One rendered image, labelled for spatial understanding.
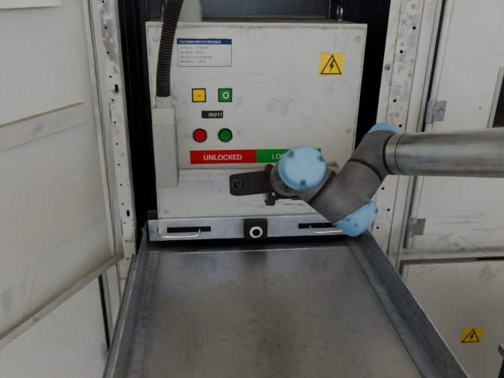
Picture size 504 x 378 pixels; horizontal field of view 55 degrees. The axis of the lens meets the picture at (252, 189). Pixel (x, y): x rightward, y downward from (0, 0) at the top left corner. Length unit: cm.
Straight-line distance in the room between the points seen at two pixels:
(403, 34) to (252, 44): 33
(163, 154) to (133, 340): 39
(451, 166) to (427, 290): 67
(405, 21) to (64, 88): 73
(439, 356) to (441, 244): 47
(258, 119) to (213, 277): 38
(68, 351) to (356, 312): 77
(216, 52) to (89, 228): 49
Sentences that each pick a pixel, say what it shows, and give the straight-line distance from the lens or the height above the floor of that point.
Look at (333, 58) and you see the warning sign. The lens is 117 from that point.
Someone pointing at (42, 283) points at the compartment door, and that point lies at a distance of 112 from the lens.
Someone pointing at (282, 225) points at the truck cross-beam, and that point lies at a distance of 126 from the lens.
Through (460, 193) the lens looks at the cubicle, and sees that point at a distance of 132.
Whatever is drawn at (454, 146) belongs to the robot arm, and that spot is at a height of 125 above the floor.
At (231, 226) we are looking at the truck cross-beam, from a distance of 125.
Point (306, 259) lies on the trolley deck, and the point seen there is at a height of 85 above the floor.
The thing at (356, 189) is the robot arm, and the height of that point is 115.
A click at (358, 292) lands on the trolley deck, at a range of 113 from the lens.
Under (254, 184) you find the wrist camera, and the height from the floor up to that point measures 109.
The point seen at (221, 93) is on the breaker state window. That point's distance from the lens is 114.
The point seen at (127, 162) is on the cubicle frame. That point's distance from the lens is 116.
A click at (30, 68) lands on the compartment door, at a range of 100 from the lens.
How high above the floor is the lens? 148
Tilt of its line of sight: 23 degrees down
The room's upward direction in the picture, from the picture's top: 1 degrees clockwise
